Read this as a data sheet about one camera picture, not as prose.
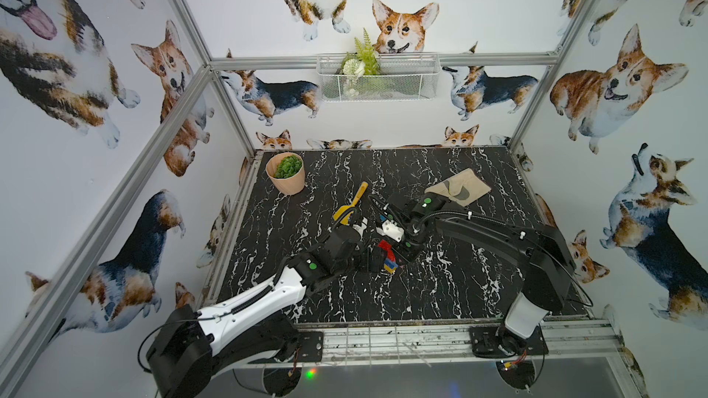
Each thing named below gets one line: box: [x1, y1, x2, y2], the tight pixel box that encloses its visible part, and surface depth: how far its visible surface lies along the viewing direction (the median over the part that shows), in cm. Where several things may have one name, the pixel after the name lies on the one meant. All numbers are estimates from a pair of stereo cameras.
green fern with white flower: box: [342, 27, 383, 97], surface depth 85 cm
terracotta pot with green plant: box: [265, 152, 307, 197], surface depth 103 cm
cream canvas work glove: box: [424, 167, 492, 207], surface depth 109 cm
